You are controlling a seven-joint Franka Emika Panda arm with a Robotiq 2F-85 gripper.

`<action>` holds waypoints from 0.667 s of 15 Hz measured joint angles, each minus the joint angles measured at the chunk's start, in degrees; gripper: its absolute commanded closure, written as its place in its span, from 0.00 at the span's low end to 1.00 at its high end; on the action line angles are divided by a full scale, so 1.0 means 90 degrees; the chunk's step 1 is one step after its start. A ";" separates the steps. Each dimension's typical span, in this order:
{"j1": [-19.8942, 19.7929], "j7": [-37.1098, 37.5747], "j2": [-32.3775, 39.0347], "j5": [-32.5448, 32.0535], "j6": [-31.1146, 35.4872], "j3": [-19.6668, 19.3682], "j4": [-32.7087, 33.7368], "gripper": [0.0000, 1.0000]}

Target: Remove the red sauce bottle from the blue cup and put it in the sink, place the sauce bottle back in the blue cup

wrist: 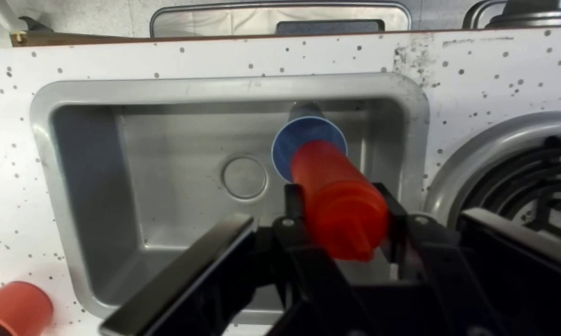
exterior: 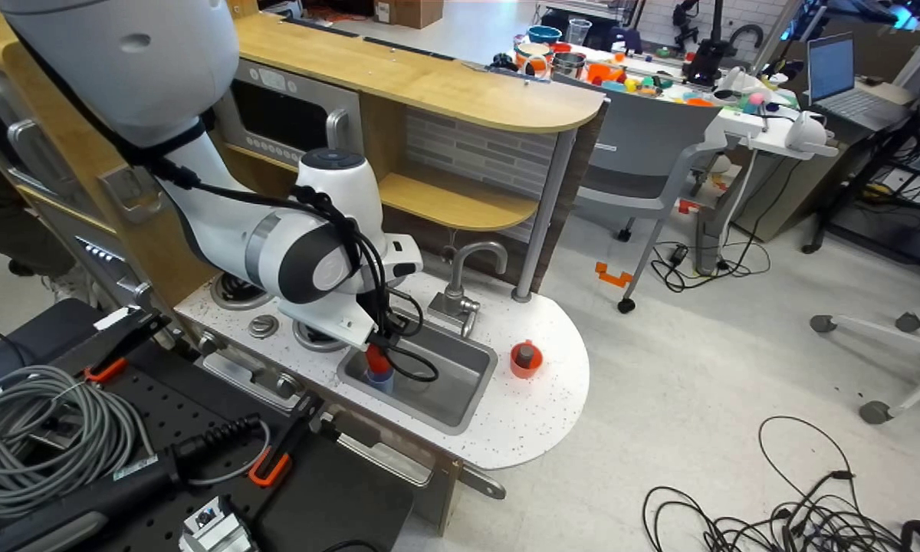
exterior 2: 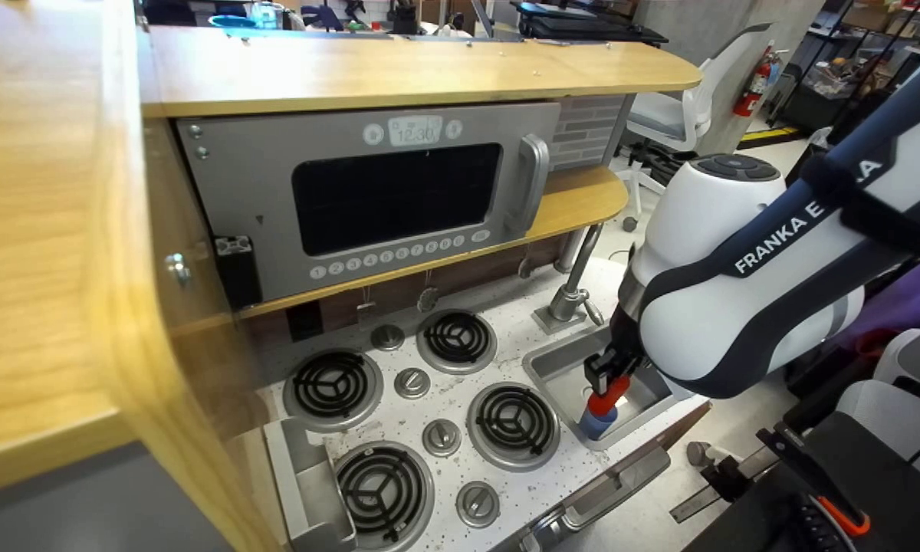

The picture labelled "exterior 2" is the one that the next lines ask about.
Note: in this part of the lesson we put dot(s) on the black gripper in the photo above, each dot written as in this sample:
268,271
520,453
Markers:
616,357

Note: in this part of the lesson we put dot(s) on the red sauce bottle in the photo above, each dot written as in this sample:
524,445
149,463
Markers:
604,403

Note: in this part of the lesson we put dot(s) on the blue cup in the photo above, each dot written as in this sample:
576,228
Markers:
597,424

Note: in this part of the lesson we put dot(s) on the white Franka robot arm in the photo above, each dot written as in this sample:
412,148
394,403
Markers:
734,283

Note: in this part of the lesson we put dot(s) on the grey toy sink basin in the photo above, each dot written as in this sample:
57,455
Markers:
556,371

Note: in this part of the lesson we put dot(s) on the grey toy faucet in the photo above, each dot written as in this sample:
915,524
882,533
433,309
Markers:
572,300

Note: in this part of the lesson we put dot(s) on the front right stove burner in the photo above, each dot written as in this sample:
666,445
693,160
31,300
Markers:
514,426

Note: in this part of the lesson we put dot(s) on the stove burner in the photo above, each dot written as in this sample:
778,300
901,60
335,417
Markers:
333,391
456,342
387,496
514,426

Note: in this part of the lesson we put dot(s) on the back right stove burner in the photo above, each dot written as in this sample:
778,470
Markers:
456,342

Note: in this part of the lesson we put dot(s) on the front left stove burner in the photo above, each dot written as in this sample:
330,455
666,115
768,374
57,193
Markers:
387,496

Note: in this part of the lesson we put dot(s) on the red fire extinguisher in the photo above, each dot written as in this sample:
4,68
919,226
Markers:
755,83

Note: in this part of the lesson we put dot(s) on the back left stove burner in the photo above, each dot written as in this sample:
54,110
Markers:
333,391

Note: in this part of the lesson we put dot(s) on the grey toy microwave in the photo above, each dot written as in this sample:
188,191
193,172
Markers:
308,200

